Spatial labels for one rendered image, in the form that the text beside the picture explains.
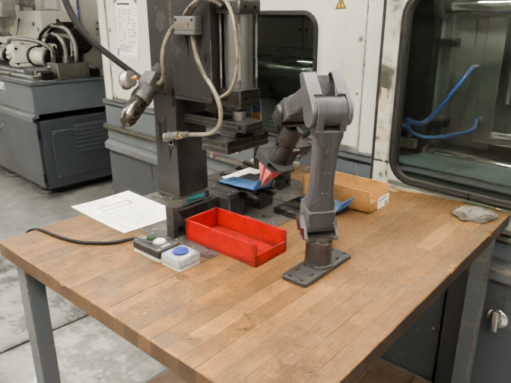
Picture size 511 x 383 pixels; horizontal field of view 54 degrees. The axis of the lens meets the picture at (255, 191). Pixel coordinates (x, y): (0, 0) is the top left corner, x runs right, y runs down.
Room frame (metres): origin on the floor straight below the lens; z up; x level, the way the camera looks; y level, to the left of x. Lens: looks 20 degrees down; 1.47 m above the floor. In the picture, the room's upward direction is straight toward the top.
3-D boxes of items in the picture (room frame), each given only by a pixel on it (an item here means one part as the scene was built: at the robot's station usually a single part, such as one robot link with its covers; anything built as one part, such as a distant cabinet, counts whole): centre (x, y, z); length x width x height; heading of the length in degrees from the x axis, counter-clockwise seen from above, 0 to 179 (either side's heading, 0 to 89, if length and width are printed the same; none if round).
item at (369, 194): (1.53, -0.29, 0.93); 0.25 x 0.13 x 0.08; 49
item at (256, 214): (1.52, 0.09, 0.88); 0.65 x 0.50 x 0.03; 139
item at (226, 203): (1.45, 0.05, 0.94); 0.20 x 0.10 x 0.07; 139
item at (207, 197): (1.31, 0.17, 0.95); 0.15 x 0.03 x 0.10; 139
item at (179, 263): (1.09, 0.18, 0.90); 0.07 x 0.07 x 0.06; 49
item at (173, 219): (1.26, 0.21, 0.95); 0.06 x 0.03 x 0.09; 139
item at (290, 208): (1.42, -0.17, 0.91); 0.17 x 0.16 x 0.02; 139
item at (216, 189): (1.45, 0.05, 0.98); 0.20 x 0.10 x 0.01; 139
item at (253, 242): (1.19, 0.05, 0.93); 0.25 x 0.12 x 0.06; 49
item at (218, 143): (1.48, 0.11, 1.22); 0.26 x 0.18 x 0.30; 49
